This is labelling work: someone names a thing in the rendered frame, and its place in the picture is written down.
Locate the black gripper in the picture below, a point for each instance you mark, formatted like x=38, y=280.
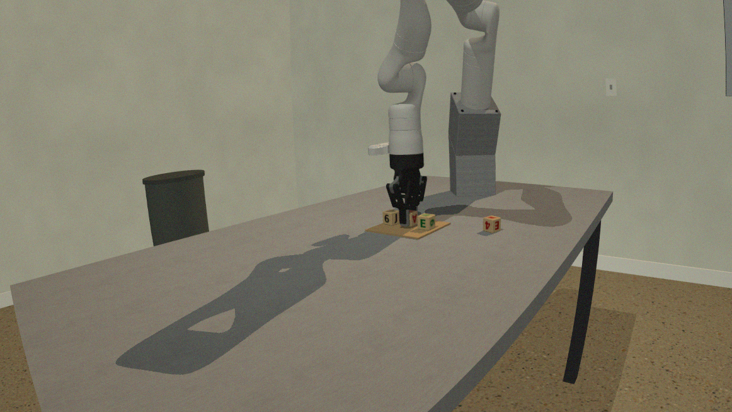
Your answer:
x=406, y=181

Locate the tan flat mat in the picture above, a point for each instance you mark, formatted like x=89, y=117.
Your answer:
x=409, y=232

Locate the tan wooden letter block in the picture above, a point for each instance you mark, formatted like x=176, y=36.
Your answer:
x=491, y=224
x=390, y=217
x=426, y=221
x=413, y=217

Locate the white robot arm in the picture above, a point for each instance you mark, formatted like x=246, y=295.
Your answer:
x=410, y=43

